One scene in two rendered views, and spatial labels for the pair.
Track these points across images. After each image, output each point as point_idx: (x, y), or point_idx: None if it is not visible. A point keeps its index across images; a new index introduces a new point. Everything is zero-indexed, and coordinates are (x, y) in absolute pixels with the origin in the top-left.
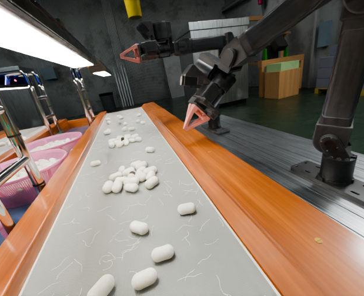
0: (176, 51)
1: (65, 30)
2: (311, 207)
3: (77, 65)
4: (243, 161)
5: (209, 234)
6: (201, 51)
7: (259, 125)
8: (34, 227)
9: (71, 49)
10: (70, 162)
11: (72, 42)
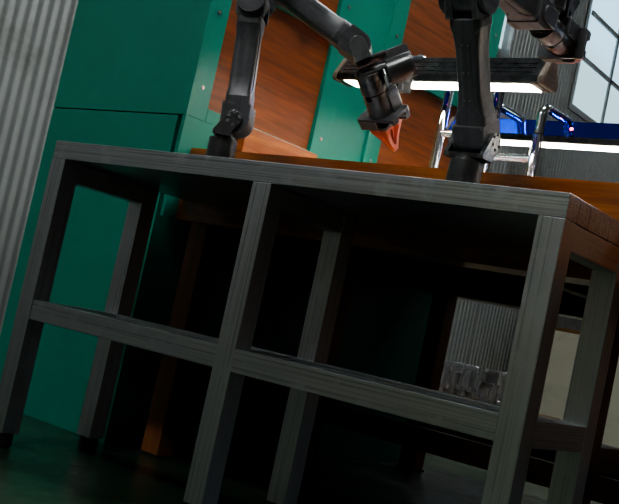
0: (518, 29)
1: (423, 70)
2: (252, 153)
3: (517, 89)
4: (307, 157)
5: None
6: (505, 8)
7: (351, 170)
8: None
9: (422, 81)
10: None
11: (418, 77)
